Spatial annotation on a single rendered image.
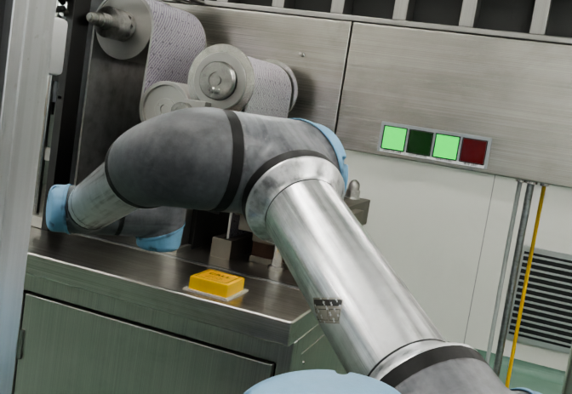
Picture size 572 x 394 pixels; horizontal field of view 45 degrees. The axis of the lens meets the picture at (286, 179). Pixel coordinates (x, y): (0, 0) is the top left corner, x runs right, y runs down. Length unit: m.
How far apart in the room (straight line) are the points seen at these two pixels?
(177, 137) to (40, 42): 0.42
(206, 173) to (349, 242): 0.18
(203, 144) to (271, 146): 0.08
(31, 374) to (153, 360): 0.26
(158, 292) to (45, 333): 0.27
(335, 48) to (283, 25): 0.15
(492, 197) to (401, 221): 0.52
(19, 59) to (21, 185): 0.06
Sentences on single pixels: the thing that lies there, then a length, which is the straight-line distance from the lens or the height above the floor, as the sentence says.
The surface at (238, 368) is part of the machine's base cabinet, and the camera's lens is 1.17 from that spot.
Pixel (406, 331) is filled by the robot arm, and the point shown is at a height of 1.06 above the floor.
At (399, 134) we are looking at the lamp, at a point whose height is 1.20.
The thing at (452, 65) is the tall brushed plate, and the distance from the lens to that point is 1.62.
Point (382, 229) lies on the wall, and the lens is 4.06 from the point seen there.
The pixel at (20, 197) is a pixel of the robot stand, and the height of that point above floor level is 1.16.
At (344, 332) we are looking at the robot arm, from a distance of 0.60.
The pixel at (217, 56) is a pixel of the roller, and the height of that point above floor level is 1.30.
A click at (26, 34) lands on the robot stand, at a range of 0.32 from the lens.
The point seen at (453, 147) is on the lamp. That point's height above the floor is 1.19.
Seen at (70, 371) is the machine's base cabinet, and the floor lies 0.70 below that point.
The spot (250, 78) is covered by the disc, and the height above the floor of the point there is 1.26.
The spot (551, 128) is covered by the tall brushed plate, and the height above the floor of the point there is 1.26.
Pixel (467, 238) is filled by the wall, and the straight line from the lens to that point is 3.98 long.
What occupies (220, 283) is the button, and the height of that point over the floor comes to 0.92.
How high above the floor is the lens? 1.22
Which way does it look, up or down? 6 degrees down
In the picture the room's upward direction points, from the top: 9 degrees clockwise
